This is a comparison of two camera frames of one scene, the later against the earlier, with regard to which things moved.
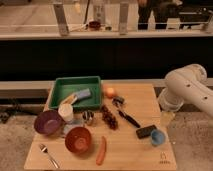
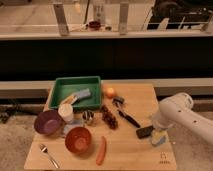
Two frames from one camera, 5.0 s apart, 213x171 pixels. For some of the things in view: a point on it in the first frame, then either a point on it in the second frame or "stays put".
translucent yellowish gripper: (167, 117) → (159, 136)
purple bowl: (48, 122) stays put
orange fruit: (110, 92) stays put
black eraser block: (145, 132) stays put
